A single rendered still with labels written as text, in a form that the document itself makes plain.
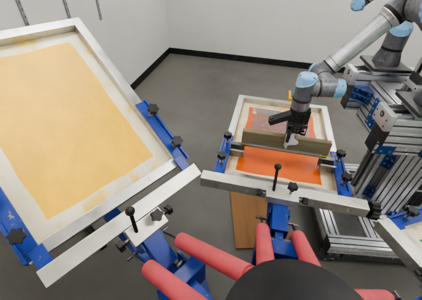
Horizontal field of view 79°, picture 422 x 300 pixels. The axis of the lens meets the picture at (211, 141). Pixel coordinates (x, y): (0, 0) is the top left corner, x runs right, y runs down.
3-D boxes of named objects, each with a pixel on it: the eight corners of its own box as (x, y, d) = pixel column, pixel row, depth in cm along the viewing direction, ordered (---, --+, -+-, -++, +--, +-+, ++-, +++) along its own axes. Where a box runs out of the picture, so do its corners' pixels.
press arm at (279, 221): (271, 199, 109) (273, 191, 106) (286, 202, 108) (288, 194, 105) (269, 235, 96) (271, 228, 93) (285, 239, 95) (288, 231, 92)
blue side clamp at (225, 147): (224, 142, 146) (225, 132, 142) (233, 144, 145) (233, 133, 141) (212, 181, 123) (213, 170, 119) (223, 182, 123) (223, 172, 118)
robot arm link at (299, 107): (292, 102, 105) (292, 93, 111) (289, 112, 108) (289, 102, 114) (311, 105, 104) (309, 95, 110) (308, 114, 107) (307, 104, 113)
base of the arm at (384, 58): (391, 58, 167) (399, 42, 160) (403, 68, 155) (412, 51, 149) (367, 57, 167) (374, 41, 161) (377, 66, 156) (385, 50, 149)
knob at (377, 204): (357, 206, 109) (363, 195, 105) (370, 209, 108) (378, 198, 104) (360, 221, 104) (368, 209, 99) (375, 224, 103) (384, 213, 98)
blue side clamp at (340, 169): (326, 159, 137) (331, 149, 133) (336, 160, 137) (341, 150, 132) (334, 204, 115) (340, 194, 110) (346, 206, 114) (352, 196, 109)
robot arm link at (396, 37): (380, 47, 153) (391, 22, 144) (382, 41, 162) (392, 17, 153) (404, 51, 148) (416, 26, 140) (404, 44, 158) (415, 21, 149)
